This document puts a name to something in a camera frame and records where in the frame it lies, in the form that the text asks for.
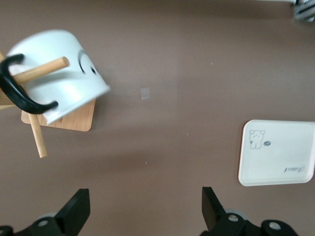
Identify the cream tray with bear print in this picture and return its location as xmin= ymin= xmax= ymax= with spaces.
xmin=237 ymin=119 xmax=315 ymax=187

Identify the white cup with black handle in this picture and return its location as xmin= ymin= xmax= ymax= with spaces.
xmin=0 ymin=29 xmax=111 ymax=125

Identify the aluminium camera stand bracket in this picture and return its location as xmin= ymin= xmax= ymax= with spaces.
xmin=292 ymin=0 xmax=315 ymax=23

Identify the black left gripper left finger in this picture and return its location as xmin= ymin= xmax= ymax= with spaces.
xmin=29 ymin=188 xmax=91 ymax=236

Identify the wooden cup rack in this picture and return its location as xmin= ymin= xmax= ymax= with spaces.
xmin=0 ymin=50 xmax=96 ymax=158

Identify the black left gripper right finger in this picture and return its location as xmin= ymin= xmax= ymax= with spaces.
xmin=201 ymin=186 xmax=249 ymax=236

